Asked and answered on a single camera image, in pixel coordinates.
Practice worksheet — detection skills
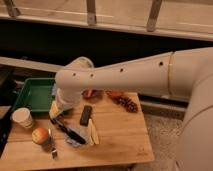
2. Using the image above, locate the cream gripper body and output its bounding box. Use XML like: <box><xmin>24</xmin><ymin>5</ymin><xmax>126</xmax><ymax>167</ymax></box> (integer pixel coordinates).
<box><xmin>49</xmin><ymin>100</ymin><xmax>70</xmax><ymax>119</ymax></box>

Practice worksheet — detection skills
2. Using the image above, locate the red yellow apple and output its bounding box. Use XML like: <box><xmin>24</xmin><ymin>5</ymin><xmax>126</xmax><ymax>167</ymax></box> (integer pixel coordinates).
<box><xmin>32</xmin><ymin>128</ymin><xmax>49</xmax><ymax>145</ymax></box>

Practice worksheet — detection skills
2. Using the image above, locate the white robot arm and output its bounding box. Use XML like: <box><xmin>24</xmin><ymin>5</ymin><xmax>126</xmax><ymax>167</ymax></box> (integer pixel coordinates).
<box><xmin>55</xmin><ymin>47</ymin><xmax>213</xmax><ymax>171</ymax></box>

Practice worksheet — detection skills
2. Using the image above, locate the white paper cup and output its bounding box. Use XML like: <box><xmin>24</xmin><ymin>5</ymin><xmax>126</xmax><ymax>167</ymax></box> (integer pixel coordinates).
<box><xmin>12</xmin><ymin>107</ymin><xmax>34</xmax><ymax>128</ymax></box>

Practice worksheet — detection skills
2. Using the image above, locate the green plastic tray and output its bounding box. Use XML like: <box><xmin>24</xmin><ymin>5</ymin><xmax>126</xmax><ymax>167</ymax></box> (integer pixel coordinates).
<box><xmin>12</xmin><ymin>78</ymin><xmax>55</xmax><ymax>114</ymax></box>

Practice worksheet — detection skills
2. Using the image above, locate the black rectangular bar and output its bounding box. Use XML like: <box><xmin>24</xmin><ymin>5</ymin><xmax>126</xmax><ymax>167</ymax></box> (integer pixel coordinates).
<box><xmin>80</xmin><ymin>105</ymin><xmax>92</xmax><ymax>126</ymax></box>

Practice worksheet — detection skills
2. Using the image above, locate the purple bowl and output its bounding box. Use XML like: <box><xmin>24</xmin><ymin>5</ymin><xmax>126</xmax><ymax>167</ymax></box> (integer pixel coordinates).
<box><xmin>82</xmin><ymin>90</ymin><xmax>102</xmax><ymax>99</ymax></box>

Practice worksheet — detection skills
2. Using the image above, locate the wooden table board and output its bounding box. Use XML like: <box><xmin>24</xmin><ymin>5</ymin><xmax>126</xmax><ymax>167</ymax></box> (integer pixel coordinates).
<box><xmin>0</xmin><ymin>97</ymin><xmax>154</xmax><ymax>171</ymax></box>

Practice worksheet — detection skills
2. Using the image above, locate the wooden knife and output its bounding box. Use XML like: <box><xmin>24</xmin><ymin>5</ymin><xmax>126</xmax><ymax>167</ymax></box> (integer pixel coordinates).
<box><xmin>88</xmin><ymin>119</ymin><xmax>100</xmax><ymax>145</ymax></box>

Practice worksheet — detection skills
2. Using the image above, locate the orange bowl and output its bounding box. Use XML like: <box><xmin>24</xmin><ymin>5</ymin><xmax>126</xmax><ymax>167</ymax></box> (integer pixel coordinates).
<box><xmin>106</xmin><ymin>91</ymin><xmax>123</xmax><ymax>98</ymax></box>

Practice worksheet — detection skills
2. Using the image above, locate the brown pine cone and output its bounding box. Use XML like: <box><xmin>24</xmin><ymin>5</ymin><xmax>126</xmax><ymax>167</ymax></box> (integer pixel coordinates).
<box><xmin>114</xmin><ymin>96</ymin><xmax>138</xmax><ymax>113</ymax></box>

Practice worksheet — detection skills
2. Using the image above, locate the black handled whisk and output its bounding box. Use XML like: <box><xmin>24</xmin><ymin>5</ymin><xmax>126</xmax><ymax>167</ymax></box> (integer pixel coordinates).
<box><xmin>50</xmin><ymin>118</ymin><xmax>86</xmax><ymax>144</ymax></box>

